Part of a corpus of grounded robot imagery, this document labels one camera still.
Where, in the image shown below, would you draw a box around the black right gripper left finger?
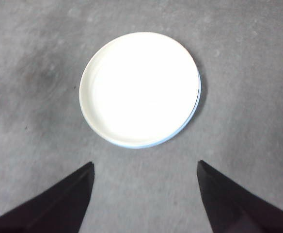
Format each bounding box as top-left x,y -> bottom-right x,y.
0,161 -> 95,233

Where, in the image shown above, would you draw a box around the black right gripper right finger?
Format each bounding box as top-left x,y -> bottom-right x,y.
196,159 -> 283,233

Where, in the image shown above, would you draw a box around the blue round plate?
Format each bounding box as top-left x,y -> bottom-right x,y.
112,70 -> 203,149

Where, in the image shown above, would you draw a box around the white round plate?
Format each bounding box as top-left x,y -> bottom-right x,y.
79,31 -> 201,146

